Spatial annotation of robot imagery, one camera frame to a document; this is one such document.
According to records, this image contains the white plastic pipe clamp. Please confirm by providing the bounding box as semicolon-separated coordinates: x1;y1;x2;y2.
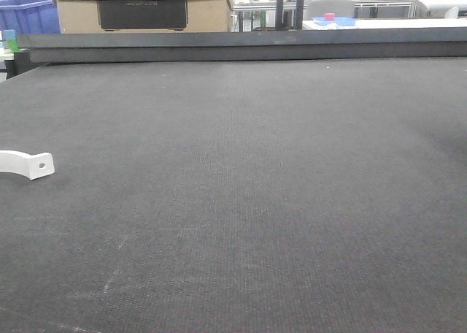
1;150;55;180

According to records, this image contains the red cube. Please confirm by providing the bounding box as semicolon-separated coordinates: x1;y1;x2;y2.
325;13;335;21

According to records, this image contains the blue tray on far table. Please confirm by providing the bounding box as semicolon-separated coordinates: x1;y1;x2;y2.
313;17;357;27

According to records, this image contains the lower cardboard box black print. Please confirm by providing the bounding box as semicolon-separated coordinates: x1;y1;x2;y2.
57;0;233;34

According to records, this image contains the black foam board strip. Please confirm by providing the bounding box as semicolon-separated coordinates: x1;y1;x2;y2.
17;27;466;64

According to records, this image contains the blue plastic crate background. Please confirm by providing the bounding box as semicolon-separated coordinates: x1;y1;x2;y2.
1;0;61;34

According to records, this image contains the black metal post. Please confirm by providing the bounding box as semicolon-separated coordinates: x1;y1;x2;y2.
274;0;305;31

